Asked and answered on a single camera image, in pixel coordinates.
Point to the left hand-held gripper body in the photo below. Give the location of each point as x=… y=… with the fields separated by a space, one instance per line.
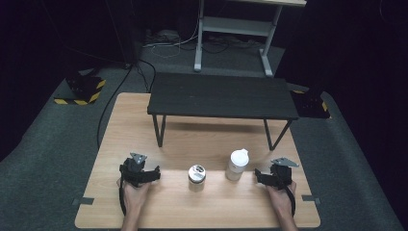
x=133 y=170

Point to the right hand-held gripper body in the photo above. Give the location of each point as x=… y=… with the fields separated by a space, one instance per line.
x=281 y=174

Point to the person's right hand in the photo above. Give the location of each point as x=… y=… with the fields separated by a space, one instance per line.
x=280 y=199

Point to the person's left hand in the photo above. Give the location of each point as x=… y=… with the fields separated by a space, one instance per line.
x=134 y=197

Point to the white plastic bottle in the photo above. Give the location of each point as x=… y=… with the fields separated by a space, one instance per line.
x=238 y=163

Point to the grey tape piece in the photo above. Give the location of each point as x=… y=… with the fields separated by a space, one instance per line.
x=310 y=199
x=82 y=201

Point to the glass jar with silver lid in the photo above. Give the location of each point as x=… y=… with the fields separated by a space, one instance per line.
x=197 y=176

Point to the yellow-black striped stand base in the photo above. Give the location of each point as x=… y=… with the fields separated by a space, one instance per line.
x=309 y=104
x=84 y=91

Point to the black shelf with metal legs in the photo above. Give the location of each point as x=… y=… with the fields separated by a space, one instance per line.
x=221 y=96

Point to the white metal desk frame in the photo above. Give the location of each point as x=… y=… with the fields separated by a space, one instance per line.
x=237 y=25

